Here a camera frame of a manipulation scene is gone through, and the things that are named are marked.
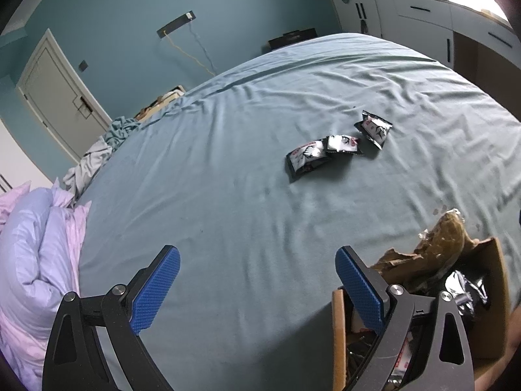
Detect bed with blue-grey sheet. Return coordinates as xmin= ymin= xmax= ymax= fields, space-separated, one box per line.
xmin=75 ymin=33 xmax=521 ymax=391

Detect person's bare leg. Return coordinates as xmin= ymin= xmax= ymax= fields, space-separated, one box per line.
xmin=476 ymin=305 xmax=521 ymax=391

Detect white panelled door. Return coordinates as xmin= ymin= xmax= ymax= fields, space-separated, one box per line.
xmin=15 ymin=28 xmax=112 ymax=164

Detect crumpled teal cloth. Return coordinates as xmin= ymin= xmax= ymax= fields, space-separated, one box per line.
xmin=105 ymin=116 xmax=142 ymax=148

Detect tan open carton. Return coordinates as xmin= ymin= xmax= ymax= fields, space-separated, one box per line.
xmin=136 ymin=85 xmax=187 ymax=122

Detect black white snack packet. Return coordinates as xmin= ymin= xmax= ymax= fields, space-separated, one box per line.
xmin=354 ymin=110 xmax=393 ymax=150
xmin=286 ymin=140 xmax=331 ymax=184
xmin=326 ymin=134 xmax=365 ymax=158

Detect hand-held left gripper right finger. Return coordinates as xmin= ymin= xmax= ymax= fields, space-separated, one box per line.
xmin=334 ymin=245 xmax=477 ymax=391

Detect black wall power strip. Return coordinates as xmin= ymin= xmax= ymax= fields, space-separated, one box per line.
xmin=158 ymin=11 xmax=196 ymax=38

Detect crumpled grey cloth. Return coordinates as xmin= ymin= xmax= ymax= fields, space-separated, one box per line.
xmin=62 ymin=138 xmax=115 ymax=201

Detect black furniture piece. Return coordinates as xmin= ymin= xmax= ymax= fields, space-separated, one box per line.
xmin=268 ymin=28 xmax=317 ymax=52

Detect brown cardboard box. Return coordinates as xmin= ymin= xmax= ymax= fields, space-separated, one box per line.
xmin=331 ymin=208 xmax=514 ymax=391

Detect pink and lilac duvet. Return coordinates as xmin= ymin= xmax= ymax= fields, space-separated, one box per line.
xmin=0 ymin=182 xmax=92 ymax=391

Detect pale blue cable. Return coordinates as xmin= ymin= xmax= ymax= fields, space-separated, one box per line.
xmin=188 ymin=20 xmax=217 ymax=75

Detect yellow cable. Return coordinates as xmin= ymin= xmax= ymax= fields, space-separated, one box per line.
xmin=162 ymin=33 xmax=217 ymax=77

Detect white cabinet unit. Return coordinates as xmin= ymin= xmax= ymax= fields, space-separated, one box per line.
xmin=331 ymin=0 xmax=521 ymax=102

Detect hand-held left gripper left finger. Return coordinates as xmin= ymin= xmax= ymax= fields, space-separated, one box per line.
xmin=42 ymin=244 xmax=181 ymax=391

